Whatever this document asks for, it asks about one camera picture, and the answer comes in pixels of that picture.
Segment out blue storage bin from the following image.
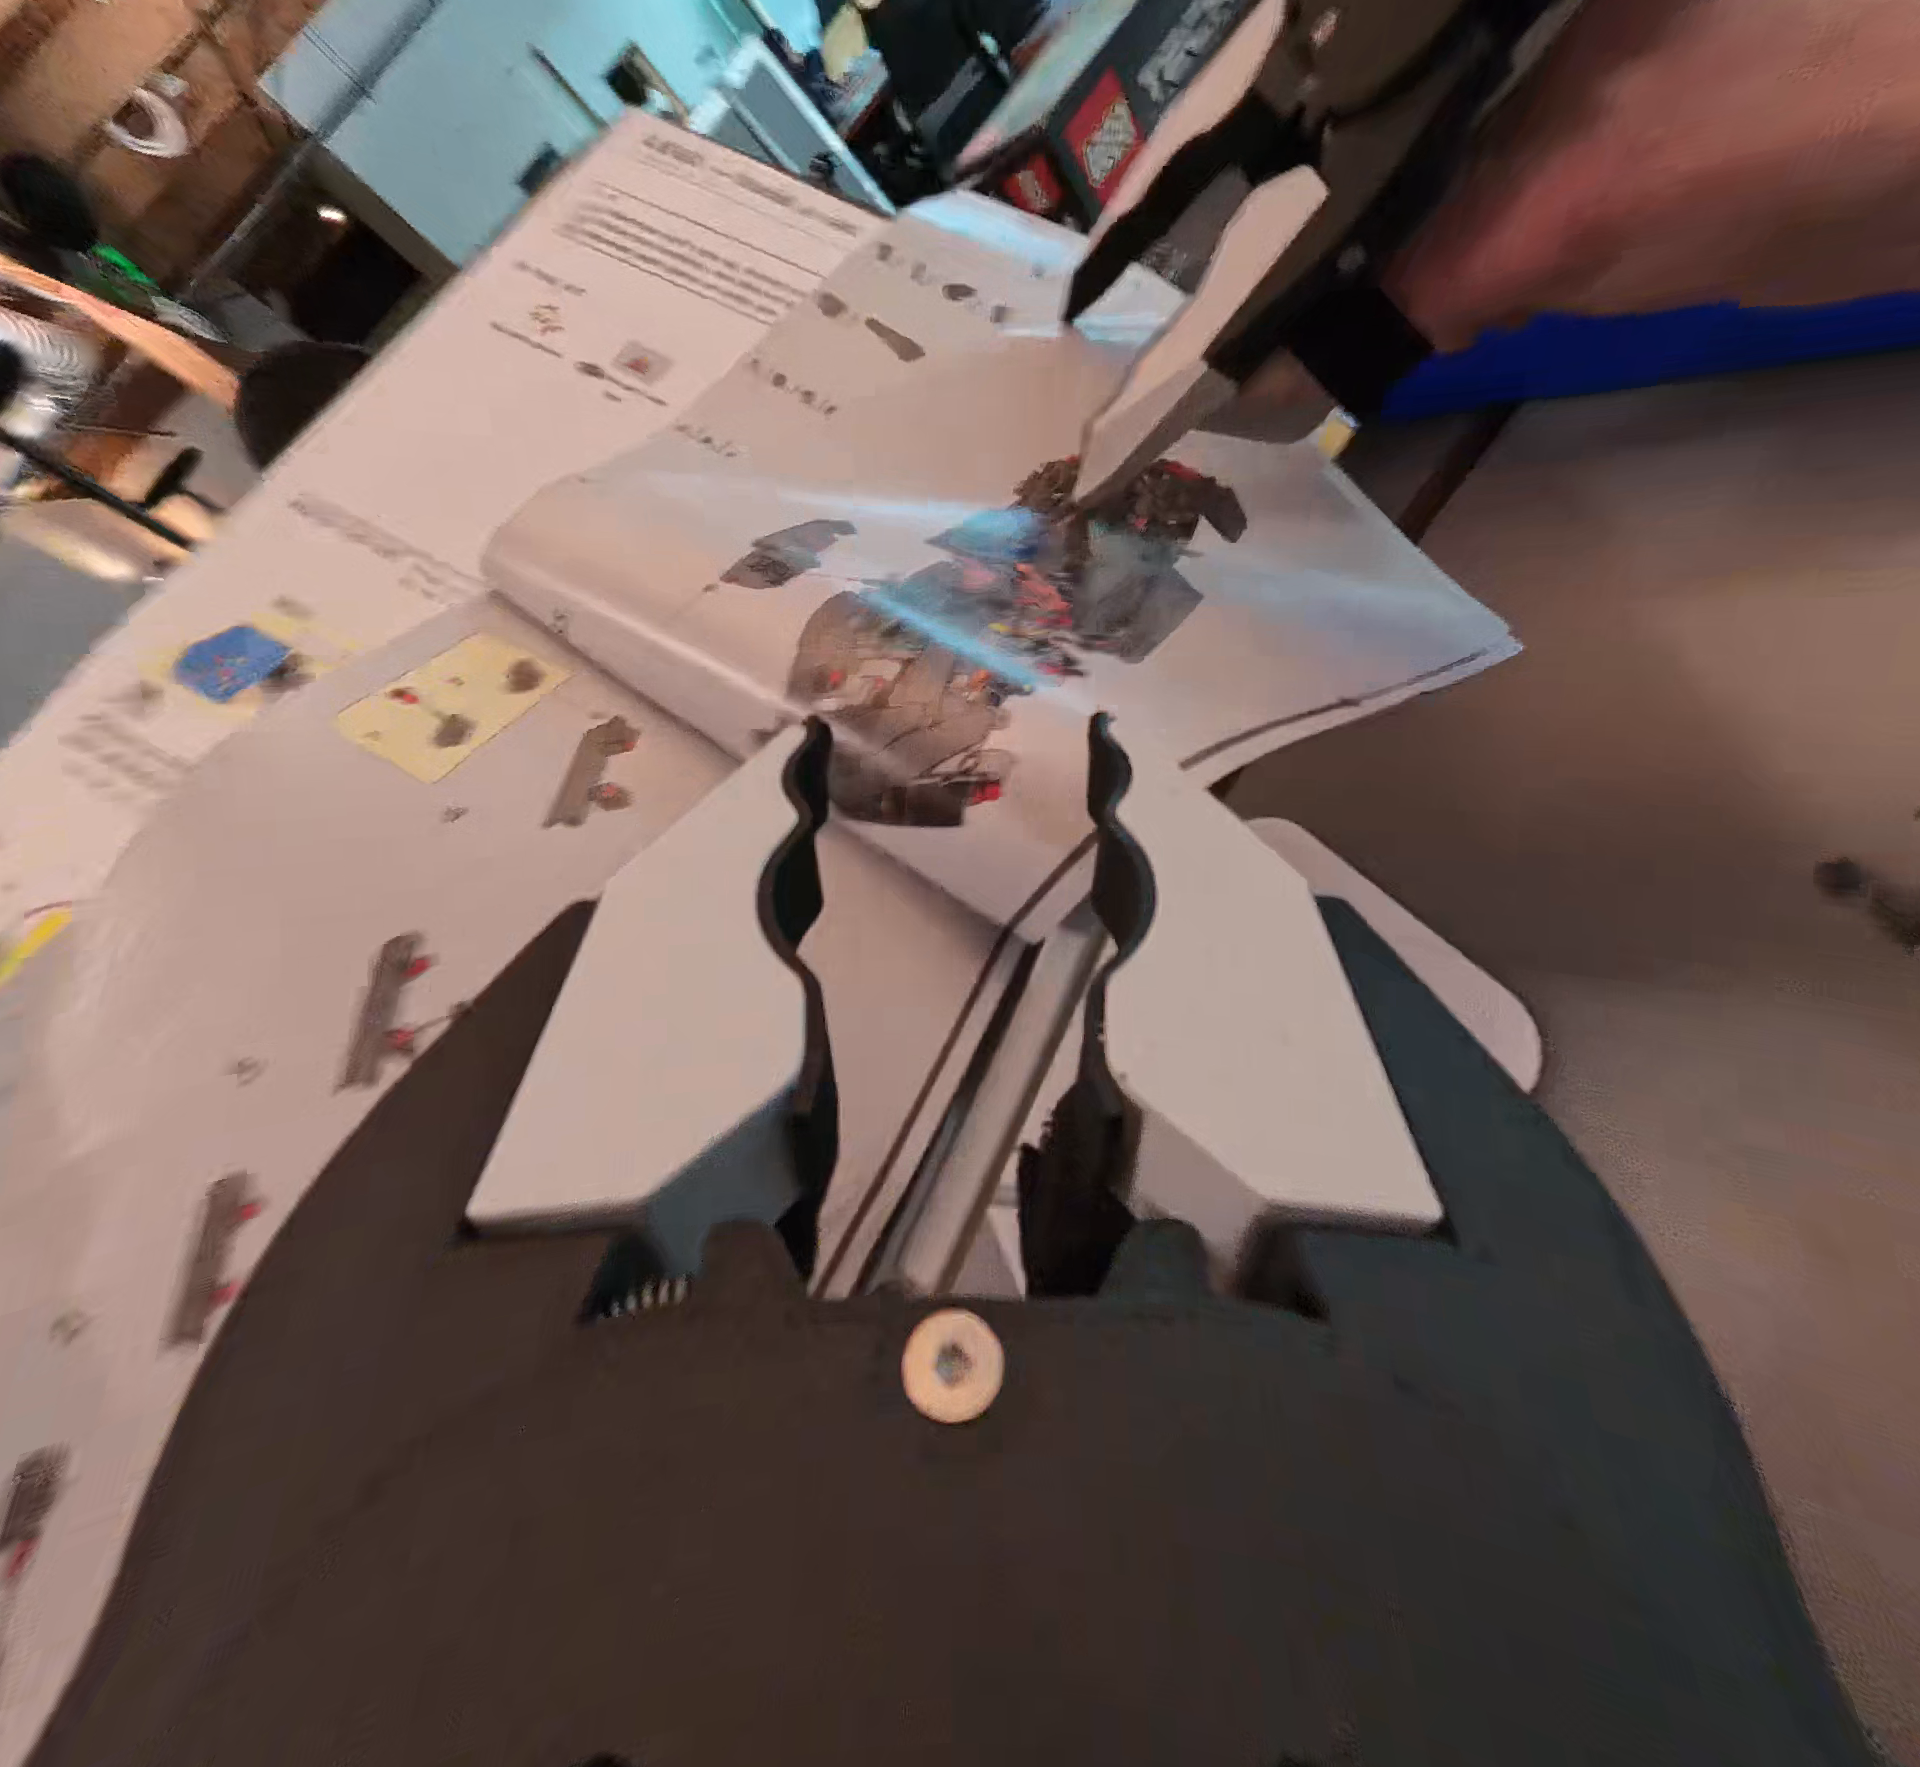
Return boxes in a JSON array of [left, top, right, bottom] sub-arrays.
[[1376, 288, 1920, 426]]

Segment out large printed paper sheet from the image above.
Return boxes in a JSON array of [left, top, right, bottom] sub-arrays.
[[0, 110, 901, 899]]

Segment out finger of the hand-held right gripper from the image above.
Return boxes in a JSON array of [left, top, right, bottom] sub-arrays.
[[1078, 164, 1335, 508], [1065, 0, 1292, 323]]

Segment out black round stool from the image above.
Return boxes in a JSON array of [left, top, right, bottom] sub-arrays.
[[233, 339, 374, 471]]

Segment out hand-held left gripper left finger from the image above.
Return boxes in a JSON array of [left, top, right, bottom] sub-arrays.
[[462, 715, 843, 1296]]

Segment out dark lego set box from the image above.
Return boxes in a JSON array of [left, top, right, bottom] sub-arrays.
[[958, 0, 1359, 242]]

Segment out person's right hand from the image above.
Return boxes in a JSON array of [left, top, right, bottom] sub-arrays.
[[1398, 0, 1920, 345]]

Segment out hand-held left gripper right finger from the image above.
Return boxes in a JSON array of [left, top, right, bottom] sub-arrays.
[[1015, 711, 1449, 1296]]

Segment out white stand with metal arms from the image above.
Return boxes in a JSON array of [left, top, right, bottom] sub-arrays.
[[1243, 815, 1547, 1093]]

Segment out scattered loose lego pieces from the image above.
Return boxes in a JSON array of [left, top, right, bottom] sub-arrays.
[[1812, 854, 1920, 956]]

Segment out instruction booklet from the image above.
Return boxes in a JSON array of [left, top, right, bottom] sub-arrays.
[[0, 191, 1525, 1725]]

